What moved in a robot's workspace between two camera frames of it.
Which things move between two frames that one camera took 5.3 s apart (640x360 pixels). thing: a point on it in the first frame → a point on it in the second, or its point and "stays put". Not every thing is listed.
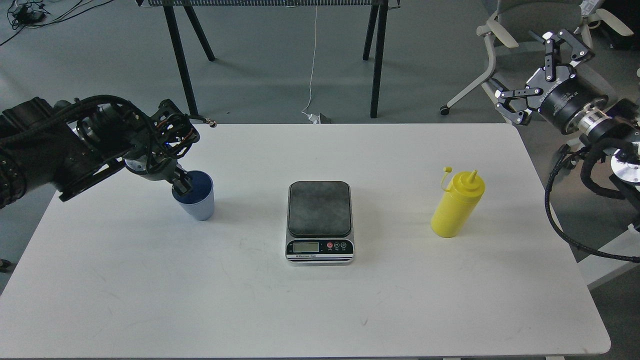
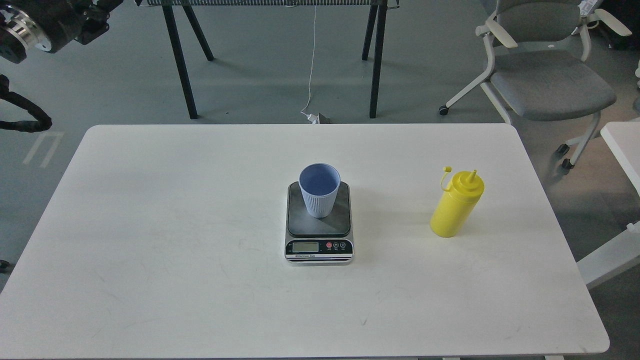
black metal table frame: (379, 8) stays put
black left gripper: (170, 135) → (61, 22)
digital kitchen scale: (320, 223) stays put
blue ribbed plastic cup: (198, 202) → (319, 183)
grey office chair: (518, 53) stays put
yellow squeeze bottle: (466, 189) stays put
